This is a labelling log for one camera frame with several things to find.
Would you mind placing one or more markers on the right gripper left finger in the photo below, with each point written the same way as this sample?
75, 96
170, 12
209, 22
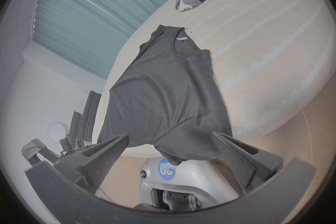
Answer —
97, 160

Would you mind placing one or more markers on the black chest of drawers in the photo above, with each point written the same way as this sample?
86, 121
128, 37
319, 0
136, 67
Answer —
89, 112

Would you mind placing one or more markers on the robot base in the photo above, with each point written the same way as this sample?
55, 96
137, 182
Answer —
183, 181

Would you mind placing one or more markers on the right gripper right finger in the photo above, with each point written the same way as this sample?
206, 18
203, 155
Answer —
244, 162

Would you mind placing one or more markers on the bed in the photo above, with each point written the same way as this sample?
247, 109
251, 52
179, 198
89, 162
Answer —
262, 60

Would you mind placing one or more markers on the black T-shirt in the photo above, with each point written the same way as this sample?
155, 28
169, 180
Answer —
162, 91

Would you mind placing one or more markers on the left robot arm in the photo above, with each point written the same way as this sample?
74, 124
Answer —
34, 149

